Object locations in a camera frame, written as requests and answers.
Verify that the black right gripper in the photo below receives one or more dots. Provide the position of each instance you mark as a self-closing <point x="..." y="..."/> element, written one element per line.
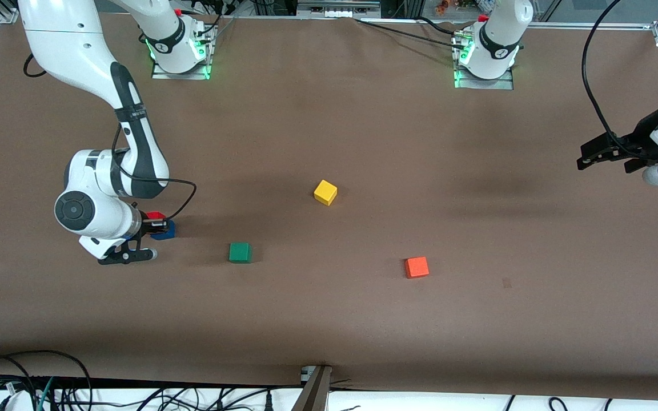
<point x="145" y="226"/>

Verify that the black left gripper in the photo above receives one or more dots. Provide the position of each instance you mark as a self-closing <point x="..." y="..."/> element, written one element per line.
<point x="641" y="138"/>

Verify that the red cube block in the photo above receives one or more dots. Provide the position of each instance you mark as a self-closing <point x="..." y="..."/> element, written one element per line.
<point x="156" y="216"/>

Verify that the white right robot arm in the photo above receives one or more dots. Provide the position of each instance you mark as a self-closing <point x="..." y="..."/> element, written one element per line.
<point x="66" y="51"/>

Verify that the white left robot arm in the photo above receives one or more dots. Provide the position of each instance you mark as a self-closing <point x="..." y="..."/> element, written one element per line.
<point x="494" y="51"/>

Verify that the blue cube block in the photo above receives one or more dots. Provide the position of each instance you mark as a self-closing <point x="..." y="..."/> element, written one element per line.
<point x="171" y="231"/>

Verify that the green cube block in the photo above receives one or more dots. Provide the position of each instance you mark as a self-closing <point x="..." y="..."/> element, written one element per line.
<point x="240" y="253"/>

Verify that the yellow cube block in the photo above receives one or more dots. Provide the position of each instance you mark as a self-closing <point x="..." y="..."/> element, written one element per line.
<point x="325" y="192"/>

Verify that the orange cube block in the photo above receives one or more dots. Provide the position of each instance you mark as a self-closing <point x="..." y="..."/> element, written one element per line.
<point x="416" y="267"/>

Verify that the brown table mat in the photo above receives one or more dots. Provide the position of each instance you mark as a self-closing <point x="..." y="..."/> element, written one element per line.
<point x="329" y="319"/>

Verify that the small orange background object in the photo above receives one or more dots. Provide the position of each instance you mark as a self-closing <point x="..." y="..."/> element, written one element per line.
<point x="442" y="7"/>

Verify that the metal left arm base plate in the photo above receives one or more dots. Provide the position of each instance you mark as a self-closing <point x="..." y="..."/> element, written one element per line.
<point x="506" y="85"/>

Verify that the aluminium table rail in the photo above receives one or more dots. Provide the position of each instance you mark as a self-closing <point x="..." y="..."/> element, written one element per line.
<point x="592" y="25"/>

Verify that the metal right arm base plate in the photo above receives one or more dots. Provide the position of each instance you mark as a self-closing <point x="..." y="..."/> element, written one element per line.
<point x="163" y="75"/>

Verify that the small metal clamp bracket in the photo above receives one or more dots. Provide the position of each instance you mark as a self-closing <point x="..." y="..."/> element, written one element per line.
<point x="306" y="374"/>

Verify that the metal camera mount pole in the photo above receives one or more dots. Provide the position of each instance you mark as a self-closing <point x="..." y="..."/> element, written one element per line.
<point x="315" y="395"/>

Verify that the aluminium frame with sockets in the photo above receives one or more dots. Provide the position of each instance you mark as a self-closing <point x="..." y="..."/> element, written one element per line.
<point x="337" y="10"/>

